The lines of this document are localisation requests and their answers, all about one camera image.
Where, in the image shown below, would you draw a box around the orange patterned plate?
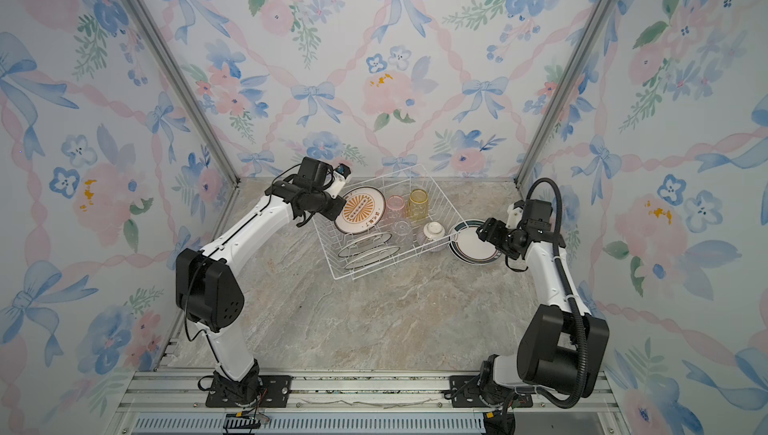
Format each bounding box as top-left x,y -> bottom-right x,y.
334,187 -> 386,235

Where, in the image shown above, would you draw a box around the green rimmed plate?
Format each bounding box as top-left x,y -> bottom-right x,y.
447,219 -> 503,266
449,223 -> 503,266

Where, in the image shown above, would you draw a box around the grey patterned plate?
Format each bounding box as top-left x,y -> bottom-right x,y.
344,245 -> 400,271
338,232 -> 392,258

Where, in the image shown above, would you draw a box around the white wire dish rack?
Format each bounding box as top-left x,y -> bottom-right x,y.
313,164 -> 466,281

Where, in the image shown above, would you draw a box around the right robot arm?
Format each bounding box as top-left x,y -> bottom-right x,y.
477,199 -> 610,405

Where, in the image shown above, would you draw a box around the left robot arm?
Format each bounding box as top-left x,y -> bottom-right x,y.
175,157 -> 351,407

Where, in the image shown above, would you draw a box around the pink glass cup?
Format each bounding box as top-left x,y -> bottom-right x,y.
382,194 -> 407,223

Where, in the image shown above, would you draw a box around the white ceramic bowl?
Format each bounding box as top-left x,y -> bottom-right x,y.
417,221 -> 446,252

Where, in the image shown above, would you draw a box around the clear glass cup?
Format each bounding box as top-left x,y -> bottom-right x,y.
391,220 -> 415,251

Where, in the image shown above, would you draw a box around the yellow glass cup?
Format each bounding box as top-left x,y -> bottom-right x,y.
407,188 -> 429,222

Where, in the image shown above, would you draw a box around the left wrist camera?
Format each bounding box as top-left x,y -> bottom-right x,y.
325,163 -> 351,198

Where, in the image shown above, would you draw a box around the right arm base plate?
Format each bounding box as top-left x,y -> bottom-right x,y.
443,375 -> 533,410

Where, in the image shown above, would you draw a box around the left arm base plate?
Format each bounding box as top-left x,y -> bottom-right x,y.
202,372 -> 293,409

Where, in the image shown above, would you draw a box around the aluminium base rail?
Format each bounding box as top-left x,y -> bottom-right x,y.
106,368 -> 629,434

